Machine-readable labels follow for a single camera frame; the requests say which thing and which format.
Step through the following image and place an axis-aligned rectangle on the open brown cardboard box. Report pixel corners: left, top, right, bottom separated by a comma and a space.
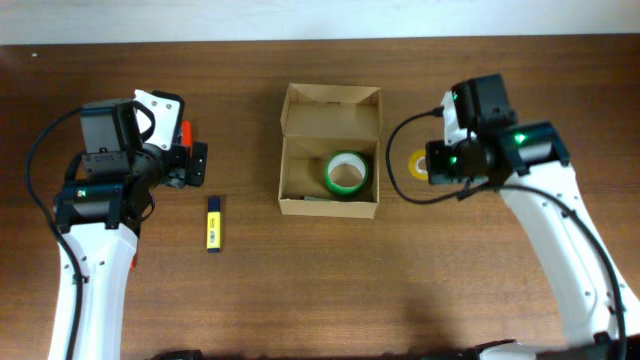
278, 83, 384, 219

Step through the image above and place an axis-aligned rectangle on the orange and black stapler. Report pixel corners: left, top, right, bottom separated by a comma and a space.
181, 120, 193, 153

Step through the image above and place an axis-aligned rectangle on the yellow highlighter with blue cap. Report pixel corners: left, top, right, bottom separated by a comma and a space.
206, 196, 221, 253

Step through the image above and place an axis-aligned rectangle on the green tape roll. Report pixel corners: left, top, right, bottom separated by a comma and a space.
325, 151, 369, 198

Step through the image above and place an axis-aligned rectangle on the small yellow tape roll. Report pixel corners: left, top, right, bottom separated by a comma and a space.
408, 149, 429, 181

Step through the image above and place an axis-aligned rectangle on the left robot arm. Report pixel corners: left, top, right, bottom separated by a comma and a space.
48, 90, 207, 359

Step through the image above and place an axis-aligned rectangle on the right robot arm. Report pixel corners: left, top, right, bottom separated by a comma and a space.
426, 74, 639, 359

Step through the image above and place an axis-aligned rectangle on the blue whiteboard marker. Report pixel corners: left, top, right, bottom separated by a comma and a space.
302, 196, 340, 202

